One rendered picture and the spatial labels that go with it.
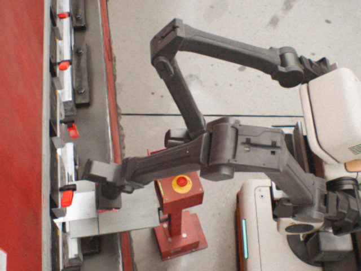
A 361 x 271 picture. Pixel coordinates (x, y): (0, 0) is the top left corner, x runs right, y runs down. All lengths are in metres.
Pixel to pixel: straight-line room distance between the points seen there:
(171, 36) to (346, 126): 0.49
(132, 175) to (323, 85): 0.54
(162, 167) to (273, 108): 1.90
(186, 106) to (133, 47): 1.70
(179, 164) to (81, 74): 0.94
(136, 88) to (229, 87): 0.60
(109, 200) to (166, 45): 0.45
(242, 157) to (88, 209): 0.69
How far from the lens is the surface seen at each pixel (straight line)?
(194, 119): 1.41
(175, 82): 1.28
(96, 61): 1.80
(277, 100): 2.81
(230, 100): 2.76
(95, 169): 1.12
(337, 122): 1.10
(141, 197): 1.34
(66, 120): 1.20
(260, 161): 0.76
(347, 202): 1.16
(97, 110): 1.66
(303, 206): 1.06
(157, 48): 1.18
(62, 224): 1.35
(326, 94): 1.16
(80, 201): 1.35
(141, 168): 1.00
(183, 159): 0.86
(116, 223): 1.31
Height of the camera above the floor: 2.23
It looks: 59 degrees down
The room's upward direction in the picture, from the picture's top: 1 degrees clockwise
